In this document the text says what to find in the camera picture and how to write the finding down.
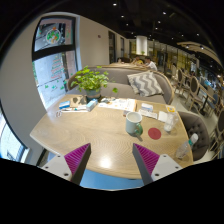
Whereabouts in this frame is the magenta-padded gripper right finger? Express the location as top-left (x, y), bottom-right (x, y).
top-left (131, 143), bottom-right (184, 186)

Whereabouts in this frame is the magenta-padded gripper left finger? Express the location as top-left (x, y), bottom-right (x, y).
top-left (39, 142), bottom-right (92, 186)

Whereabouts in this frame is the clear water bottle white cap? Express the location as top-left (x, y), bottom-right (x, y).
top-left (175, 133), bottom-right (200, 160)

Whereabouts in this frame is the flat round red coaster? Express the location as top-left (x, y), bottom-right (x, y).
top-left (147, 127), bottom-right (163, 141)

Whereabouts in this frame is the white printed paper sheet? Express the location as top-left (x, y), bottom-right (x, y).
top-left (137, 109), bottom-right (158, 120)

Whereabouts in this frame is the small blue white card box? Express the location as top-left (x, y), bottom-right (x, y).
top-left (139, 102), bottom-right (154, 113)

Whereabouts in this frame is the yellow sign card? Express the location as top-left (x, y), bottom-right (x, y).
top-left (165, 104), bottom-right (177, 114)

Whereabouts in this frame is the light blue tissue box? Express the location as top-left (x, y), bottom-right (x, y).
top-left (85, 98), bottom-right (99, 112)

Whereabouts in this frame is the grey tufted armchair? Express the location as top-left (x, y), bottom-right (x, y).
top-left (178, 110), bottom-right (212, 162)

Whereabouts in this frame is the thick white menu book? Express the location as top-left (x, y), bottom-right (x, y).
top-left (97, 97), bottom-right (138, 113)

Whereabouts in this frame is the grey white chevron pillow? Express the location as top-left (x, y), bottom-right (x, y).
top-left (126, 71), bottom-right (164, 98)

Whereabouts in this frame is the grey curved sofa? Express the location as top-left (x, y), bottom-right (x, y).
top-left (66, 65), bottom-right (175, 105)

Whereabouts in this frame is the green potted plant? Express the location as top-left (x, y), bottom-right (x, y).
top-left (70, 65), bottom-right (119, 100)

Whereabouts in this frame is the person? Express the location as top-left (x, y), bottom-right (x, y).
top-left (143, 56), bottom-right (158, 72)

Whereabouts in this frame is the dark-framed window with drawings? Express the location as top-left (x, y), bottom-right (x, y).
top-left (31, 14), bottom-right (79, 109)

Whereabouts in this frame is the white round column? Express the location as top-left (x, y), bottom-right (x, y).
top-left (135, 35), bottom-right (149, 57)

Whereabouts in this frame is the group of ceiling lights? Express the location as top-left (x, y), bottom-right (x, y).
top-left (111, 2), bottom-right (205, 38)

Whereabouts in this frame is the white mug green handle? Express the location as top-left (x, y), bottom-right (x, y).
top-left (125, 111), bottom-right (144, 137)

